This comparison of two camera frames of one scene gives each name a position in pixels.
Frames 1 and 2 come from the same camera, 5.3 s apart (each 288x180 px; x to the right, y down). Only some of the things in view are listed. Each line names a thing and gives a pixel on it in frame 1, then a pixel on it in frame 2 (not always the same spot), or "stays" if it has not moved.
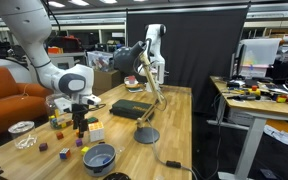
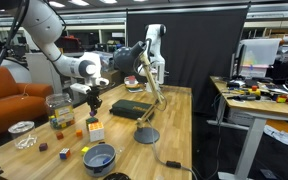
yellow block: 84,150 stays
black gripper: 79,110 → 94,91
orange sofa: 6,101 stays
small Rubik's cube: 64,153 stays
